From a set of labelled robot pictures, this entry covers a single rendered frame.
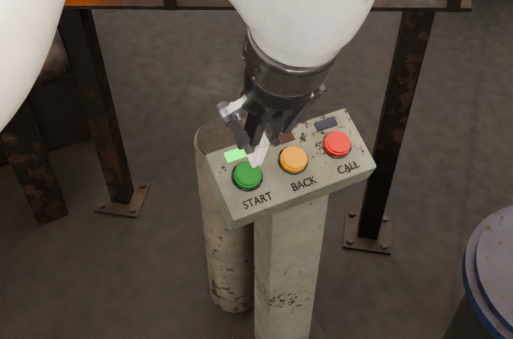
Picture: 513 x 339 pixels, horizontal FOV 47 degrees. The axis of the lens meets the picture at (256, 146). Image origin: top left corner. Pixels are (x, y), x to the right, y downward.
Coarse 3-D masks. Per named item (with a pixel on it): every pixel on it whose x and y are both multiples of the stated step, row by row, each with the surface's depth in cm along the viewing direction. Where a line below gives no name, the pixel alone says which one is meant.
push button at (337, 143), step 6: (336, 132) 89; (342, 132) 90; (330, 138) 89; (336, 138) 89; (342, 138) 89; (348, 138) 90; (324, 144) 89; (330, 144) 88; (336, 144) 88; (342, 144) 89; (348, 144) 89; (330, 150) 88; (336, 150) 88; (342, 150) 88; (348, 150) 89; (336, 156) 89
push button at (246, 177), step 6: (246, 162) 85; (240, 168) 85; (246, 168) 85; (252, 168) 85; (258, 168) 85; (234, 174) 84; (240, 174) 84; (246, 174) 84; (252, 174) 84; (258, 174) 85; (234, 180) 84; (240, 180) 84; (246, 180) 84; (252, 180) 84; (258, 180) 84; (240, 186) 84; (246, 186) 84; (252, 186) 84
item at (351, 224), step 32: (64, 32) 118; (96, 32) 122; (416, 32) 104; (96, 64) 124; (416, 64) 108; (96, 96) 129; (96, 128) 137; (384, 128) 121; (384, 160) 128; (128, 192) 155; (384, 192) 135; (352, 224) 152; (384, 224) 152
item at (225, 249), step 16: (208, 128) 104; (224, 128) 104; (208, 144) 101; (224, 144) 101; (208, 192) 106; (208, 208) 109; (208, 224) 114; (224, 224) 111; (208, 240) 118; (224, 240) 114; (240, 240) 115; (208, 256) 123; (224, 256) 119; (240, 256) 119; (208, 272) 130; (224, 272) 123; (240, 272) 123; (224, 288) 128; (240, 288) 128; (224, 304) 133; (240, 304) 133
